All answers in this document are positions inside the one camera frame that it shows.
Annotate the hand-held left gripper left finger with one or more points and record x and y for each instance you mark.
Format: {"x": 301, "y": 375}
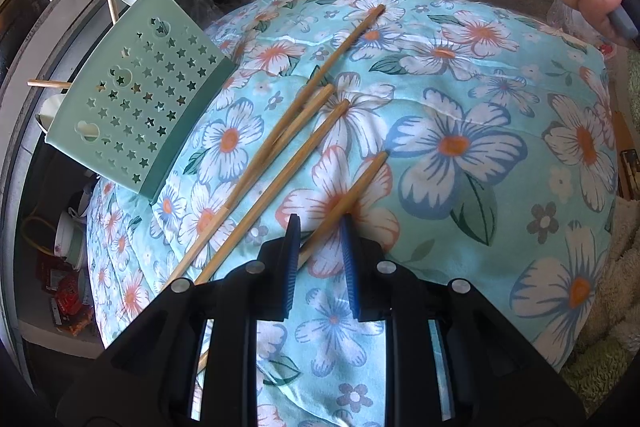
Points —
{"x": 292, "y": 267}

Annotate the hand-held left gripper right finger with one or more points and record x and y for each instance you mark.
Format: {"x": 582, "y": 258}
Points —
{"x": 350, "y": 267}

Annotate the mint green utensil holder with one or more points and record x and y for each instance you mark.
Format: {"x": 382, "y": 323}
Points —
{"x": 200, "y": 57}

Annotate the clear plastic bag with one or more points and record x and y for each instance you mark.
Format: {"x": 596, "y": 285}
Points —
{"x": 570, "y": 19}

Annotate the floral blue blanket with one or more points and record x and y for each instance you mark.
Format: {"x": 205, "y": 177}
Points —
{"x": 450, "y": 207}

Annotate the green bowl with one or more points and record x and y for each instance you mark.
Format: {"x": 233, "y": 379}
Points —
{"x": 77, "y": 254}

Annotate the white ceramic bowl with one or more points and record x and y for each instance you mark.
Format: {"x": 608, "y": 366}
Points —
{"x": 70, "y": 232}

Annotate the red snack packet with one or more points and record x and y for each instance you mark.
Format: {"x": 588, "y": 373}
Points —
{"x": 67, "y": 302}

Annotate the black pot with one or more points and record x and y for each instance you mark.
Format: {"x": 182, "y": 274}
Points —
{"x": 22, "y": 12}

